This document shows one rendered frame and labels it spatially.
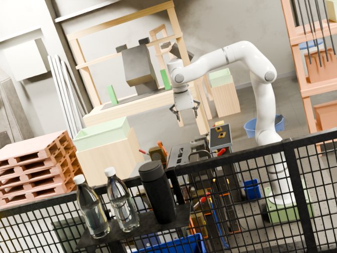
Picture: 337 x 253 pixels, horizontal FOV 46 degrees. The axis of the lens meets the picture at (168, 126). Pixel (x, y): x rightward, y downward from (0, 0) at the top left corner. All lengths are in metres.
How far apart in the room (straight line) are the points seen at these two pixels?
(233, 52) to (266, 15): 6.05
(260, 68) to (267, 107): 0.23
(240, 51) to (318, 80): 2.45
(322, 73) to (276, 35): 3.81
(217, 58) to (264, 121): 0.44
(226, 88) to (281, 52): 1.93
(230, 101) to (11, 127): 4.61
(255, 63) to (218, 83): 4.61
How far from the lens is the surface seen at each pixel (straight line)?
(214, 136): 2.54
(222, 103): 6.71
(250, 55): 2.06
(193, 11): 8.10
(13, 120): 8.73
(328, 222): 2.33
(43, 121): 9.65
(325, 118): 4.55
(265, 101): 2.13
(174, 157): 2.84
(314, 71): 4.40
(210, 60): 2.02
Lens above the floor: 2.02
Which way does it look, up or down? 16 degrees down
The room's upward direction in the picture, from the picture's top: 18 degrees counter-clockwise
